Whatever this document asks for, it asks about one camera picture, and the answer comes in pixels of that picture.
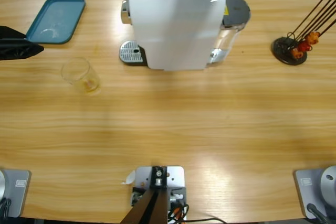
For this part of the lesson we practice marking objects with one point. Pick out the metal drip tray grate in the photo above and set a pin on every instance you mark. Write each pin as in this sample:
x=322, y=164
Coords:
x=130, y=51

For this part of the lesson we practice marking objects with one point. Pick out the red coffee capsule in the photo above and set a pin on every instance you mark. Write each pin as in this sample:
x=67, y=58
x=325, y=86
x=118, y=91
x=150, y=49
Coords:
x=304, y=46

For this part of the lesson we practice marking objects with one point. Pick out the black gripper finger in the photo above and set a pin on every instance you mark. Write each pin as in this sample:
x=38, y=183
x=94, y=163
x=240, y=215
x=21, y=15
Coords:
x=21, y=49
x=10, y=33

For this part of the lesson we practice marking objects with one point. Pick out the clear drinking glass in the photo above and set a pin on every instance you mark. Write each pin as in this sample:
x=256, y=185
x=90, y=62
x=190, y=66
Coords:
x=84, y=77

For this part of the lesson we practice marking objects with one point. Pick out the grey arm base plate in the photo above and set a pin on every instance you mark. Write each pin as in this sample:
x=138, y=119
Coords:
x=315, y=187
x=18, y=190

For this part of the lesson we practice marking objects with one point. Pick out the teal plastic tray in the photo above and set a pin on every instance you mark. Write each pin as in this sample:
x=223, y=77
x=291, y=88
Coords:
x=56, y=19

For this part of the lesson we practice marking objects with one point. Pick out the white capsule coffee machine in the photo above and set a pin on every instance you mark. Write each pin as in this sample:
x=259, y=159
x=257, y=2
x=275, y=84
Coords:
x=173, y=30

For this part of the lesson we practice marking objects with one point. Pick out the white paper tab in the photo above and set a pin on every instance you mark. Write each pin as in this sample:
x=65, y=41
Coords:
x=130, y=178

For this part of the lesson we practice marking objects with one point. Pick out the dark orange coffee capsule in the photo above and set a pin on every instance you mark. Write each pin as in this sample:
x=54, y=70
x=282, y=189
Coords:
x=297, y=54

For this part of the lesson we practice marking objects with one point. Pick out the clear water tank dark lid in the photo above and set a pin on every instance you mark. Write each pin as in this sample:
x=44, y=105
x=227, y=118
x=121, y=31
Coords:
x=235, y=9

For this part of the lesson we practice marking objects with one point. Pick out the black capsule holder with rods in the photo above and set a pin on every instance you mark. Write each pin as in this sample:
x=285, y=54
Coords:
x=282, y=48

